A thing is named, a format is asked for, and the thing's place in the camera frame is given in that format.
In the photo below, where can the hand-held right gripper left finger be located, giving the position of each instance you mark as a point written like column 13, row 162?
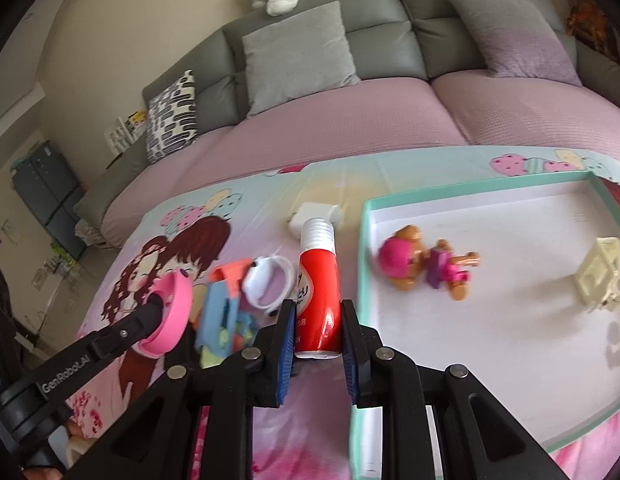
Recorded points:
column 285, row 355

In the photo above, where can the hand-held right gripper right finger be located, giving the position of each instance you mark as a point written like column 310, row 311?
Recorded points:
column 350, row 355

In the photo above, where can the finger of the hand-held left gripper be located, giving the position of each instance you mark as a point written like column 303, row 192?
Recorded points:
column 139, row 322

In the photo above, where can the pink toy watch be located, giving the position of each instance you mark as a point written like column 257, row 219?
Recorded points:
column 177, row 305

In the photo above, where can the red bottle with white cap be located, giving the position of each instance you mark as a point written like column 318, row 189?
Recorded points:
column 317, row 285

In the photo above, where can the white round toy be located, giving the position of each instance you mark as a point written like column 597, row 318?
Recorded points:
column 285, row 270

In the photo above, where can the orange and blue toy gun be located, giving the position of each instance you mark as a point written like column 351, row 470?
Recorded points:
column 224, row 277

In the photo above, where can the teal-edged white box tray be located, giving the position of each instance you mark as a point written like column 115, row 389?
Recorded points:
column 490, row 360

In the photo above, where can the brown dog toy pink helmet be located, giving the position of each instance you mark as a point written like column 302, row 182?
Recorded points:
column 397, row 260

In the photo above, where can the white charger plug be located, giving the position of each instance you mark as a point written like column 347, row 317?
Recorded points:
column 312, row 210

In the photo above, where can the printed cartoon cloth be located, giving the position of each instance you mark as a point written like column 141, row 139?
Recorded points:
column 270, row 195

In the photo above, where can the dark blue cabinet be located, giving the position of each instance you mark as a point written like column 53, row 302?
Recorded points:
column 44, row 185

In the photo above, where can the books beside sofa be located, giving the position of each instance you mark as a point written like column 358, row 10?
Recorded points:
column 122, row 135

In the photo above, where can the black and white patterned pillow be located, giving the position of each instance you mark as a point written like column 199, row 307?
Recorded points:
column 172, row 115

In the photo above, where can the pink sofa cover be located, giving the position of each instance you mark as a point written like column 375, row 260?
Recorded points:
column 340, row 120

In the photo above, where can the cream plastic toy chair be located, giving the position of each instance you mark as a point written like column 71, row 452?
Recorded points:
column 597, row 270

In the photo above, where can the plain grey pillow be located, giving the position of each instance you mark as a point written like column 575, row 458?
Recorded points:
column 300, row 60

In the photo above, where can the grey sofa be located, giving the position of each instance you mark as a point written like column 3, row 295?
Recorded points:
column 385, row 45

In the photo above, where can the grey and lilac pillow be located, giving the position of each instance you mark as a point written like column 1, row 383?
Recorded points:
column 515, row 45

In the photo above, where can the orange backpack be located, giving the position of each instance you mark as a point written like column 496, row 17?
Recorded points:
column 587, row 20

